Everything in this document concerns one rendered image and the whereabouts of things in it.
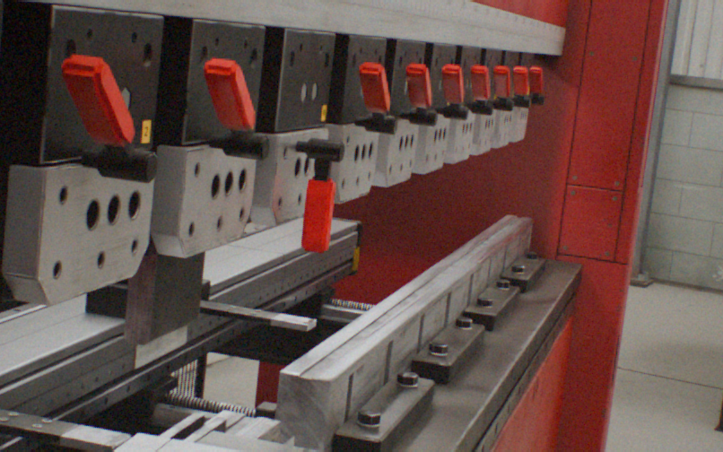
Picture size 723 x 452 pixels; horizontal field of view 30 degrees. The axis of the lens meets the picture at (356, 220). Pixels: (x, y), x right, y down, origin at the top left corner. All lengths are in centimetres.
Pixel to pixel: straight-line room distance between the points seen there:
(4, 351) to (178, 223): 53
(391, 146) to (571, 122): 164
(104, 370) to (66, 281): 77
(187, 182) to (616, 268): 228
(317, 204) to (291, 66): 12
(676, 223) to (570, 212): 549
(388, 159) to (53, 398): 44
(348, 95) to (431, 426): 53
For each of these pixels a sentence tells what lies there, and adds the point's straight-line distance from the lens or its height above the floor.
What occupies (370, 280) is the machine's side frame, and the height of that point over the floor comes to 76.
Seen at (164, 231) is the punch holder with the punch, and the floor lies 119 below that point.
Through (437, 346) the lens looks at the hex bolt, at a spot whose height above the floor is 92.
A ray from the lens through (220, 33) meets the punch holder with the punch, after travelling 96.
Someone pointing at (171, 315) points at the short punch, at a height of 112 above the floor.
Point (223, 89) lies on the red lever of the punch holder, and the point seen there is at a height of 130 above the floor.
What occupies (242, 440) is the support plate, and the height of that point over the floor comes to 100.
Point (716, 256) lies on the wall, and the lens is 859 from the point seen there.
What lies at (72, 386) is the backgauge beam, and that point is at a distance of 148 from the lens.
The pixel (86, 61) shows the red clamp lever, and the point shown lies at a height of 131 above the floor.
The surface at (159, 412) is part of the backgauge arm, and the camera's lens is 171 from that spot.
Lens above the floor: 134
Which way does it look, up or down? 8 degrees down
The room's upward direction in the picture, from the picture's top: 6 degrees clockwise
